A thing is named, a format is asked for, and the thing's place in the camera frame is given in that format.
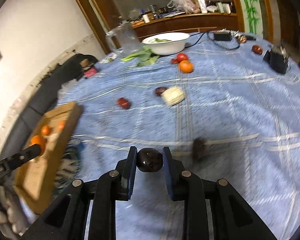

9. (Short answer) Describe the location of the orange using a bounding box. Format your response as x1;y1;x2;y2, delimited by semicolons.
179;60;194;73
41;125;51;136
29;135;46;155

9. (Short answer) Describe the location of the large red date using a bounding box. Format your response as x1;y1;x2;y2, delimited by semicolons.
117;98;131;109

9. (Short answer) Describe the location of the left hand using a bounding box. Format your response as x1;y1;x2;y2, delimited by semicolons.
0;186;30;239

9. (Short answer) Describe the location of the cardboard box tray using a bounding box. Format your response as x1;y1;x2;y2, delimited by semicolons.
13;101;82;215

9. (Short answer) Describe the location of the black sofa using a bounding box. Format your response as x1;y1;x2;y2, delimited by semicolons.
0;53;98;160

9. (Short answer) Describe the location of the dark jar pink label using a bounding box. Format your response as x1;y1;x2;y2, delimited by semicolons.
83;66;98;79

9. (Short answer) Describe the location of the blue plaid tablecloth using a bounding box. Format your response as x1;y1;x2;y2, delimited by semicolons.
56;33;300;239

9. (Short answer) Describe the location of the dark wrinkled date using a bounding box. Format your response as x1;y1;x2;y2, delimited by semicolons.
154;87;167;96

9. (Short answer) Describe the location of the clear plastic pitcher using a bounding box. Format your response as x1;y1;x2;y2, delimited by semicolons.
106;21;141;56

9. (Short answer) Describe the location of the green leafy vegetable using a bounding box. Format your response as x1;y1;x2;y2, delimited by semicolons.
121;46;160;67

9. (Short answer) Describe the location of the small black box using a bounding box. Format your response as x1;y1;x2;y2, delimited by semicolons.
263;46;289;75

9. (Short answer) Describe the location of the small red date by tomato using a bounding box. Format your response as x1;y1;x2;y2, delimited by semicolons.
171;59;179;64

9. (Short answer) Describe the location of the far red tomato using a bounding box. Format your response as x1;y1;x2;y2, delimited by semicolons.
177;53;189;62

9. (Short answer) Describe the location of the red date far right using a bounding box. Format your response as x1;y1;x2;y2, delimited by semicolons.
251;44;263;55

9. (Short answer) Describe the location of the black power adapter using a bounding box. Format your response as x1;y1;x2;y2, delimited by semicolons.
213;31;232;41

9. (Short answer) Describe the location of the white bowl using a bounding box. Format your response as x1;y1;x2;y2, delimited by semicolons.
142;32;190;56

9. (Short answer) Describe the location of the wooden sideboard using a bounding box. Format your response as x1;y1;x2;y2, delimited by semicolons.
133;13;244;40

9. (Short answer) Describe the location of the plastic bag on sideboard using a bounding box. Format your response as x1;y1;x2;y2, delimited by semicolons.
167;0;201;14

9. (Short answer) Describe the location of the black cable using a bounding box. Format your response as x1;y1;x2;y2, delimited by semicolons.
184;29;241;51

